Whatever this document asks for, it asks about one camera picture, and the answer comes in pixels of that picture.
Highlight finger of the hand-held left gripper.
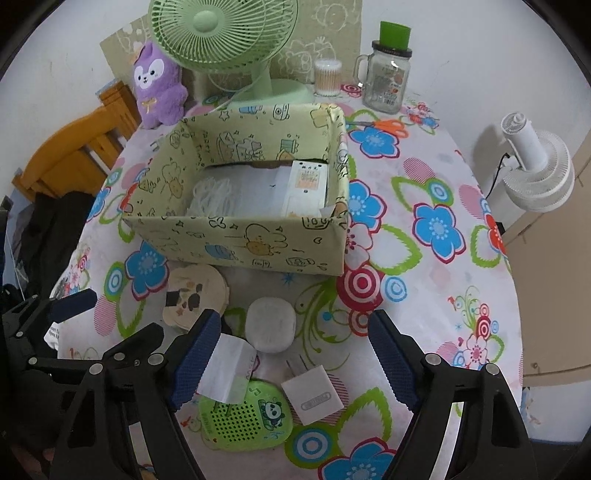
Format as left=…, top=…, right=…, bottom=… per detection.
left=2, top=289, right=99, bottom=342
left=104, top=323, right=165, bottom=365

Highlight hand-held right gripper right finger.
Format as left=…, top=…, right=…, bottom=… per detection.
left=369, top=310, right=536, bottom=480

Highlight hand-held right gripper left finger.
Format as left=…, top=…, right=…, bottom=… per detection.
left=55, top=309, right=222, bottom=480

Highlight white paper slip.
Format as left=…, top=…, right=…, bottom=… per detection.
left=198, top=335, right=257, bottom=404

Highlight round beige cartoon pad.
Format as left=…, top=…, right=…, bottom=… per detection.
left=161, top=264, right=229, bottom=333

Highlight green panda speaker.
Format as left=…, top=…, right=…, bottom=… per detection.
left=198, top=378, right=294, bottom=450

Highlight white rounded case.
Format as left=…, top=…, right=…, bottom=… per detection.
left=246, top=298, right=296, bottom=354

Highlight white charger plug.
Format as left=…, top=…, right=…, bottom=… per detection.
left=281, top=355, right=345, bottom=425

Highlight patterned yellow storage box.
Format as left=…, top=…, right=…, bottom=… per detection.
left=122, top=102, right=349, bottom=277

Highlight dark clothing pile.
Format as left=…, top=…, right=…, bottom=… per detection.
left=18, top=189, right=107, bottom=296

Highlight floral tablecloth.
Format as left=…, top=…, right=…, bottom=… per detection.
left=48, top=95, right=527, bottom=480

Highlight orange wooden chair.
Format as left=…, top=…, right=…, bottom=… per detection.
left=11, top=80, right=141, bottom=204

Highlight beige cardboard box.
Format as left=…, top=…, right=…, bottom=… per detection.
left=501, top=134, right=591, bottom=384

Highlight white box orange print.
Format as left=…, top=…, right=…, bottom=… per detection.
left=281, top=160, right=329, bottom=217

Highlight orange scissors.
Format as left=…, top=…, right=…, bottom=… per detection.
left=346, top=119, right=409, bottom=139

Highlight purple plush toy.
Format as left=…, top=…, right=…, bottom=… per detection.
left=133, top=41, right=189, bottom=129

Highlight white clip fan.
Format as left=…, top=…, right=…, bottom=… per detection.
left=485, top=113, right=575, bottom=213

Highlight glass jar green lid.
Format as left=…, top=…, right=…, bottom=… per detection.
left=355, top=21, right=411, bottom=113

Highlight cotton swab container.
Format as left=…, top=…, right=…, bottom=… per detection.
left=314, top=59, right=343, bottom=97

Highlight green desk fan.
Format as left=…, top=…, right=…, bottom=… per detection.
left=150, top=0, right=315, bottom=109

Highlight black fan cable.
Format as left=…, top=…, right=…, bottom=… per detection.
left=485, top=152, right=511, bottom=199

